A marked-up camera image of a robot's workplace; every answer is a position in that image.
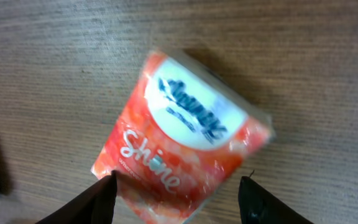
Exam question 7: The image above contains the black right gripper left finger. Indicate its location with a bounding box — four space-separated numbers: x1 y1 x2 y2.
37 171 117 224

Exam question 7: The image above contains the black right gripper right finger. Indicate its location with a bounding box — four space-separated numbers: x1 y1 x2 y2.
238 176 313 224

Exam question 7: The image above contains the red white small box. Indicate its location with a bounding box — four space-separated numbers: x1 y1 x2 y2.
91 49 275 223

